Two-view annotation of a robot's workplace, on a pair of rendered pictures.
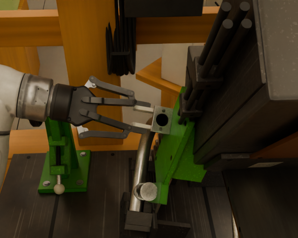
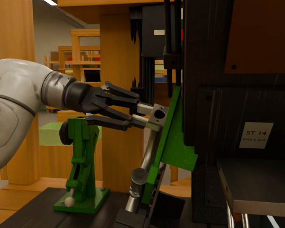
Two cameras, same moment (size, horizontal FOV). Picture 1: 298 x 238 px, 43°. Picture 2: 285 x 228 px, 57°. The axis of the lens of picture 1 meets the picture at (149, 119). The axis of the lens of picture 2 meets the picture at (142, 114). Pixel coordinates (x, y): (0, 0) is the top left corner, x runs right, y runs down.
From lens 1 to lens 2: 0.43 m
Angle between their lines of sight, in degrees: 33
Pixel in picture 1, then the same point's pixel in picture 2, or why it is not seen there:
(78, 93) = (93, 90)
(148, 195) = (138, 178)
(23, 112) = (46, 92)
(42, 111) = (60, 92)
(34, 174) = (57, 199)
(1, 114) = (28, 90)
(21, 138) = (60, 182)
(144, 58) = not seen: hidden behind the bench
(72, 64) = not seen: hidden behind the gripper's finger
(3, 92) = (35, 73)
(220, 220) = not seen: outside the picture
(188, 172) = (178, 155)
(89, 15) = (121, 71)
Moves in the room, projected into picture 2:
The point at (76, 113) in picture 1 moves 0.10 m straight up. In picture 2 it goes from (87, 102) to (87, 60)
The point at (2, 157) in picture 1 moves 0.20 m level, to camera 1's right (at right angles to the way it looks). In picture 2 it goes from (18, 125) to (101, 128)
